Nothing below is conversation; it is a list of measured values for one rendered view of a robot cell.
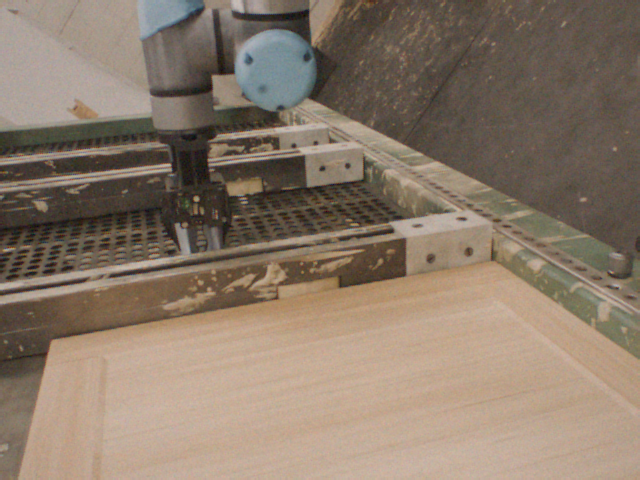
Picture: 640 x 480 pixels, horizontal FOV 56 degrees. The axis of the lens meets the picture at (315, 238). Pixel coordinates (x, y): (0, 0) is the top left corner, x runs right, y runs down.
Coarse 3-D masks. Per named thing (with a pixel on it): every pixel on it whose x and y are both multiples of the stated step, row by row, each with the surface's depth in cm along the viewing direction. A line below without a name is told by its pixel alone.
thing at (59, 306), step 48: (288, 240) 78; (336, 240) 79; (384, 240) 76; (432, 240) 78; (480, 240) 80; (0, 288) 69; (48, 288) 70; (96, 288) 68; (144, 288) 70; (192, 288) 71; (240, 288) 73; (0, 336) 67; (48, 336) 68
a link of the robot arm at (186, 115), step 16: (192, 96) 69; (208, 96) 71; (160, 112) 70; (176, 112) 69; (192, 112) 70; (208, 112) 71; (160, 128) 71; (176, 128) 70; (192, 128) 70; (208, 128) 73
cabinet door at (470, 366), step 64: (192, 320) 71; (256, 320) 70; (320, 320) 70; (384, 320) 69; (448, 320) 68; (512, 320) 67; (576, 320) 66; (64, 384) 60; (128, 384) 60; (192, 384) 59; (256, 384) 59; (320, 384) 58; (384, 384) 57; (448, 384) 57; (512, 384) 56; (576, 384) 56; (64, 448) 51; (128, 448) 51; (192, 448) 51; (256, 448) 50; (320, 448) 50; (384, 448) 49; (448, 448) 49; (512, 448) 49; (576, 448) 48
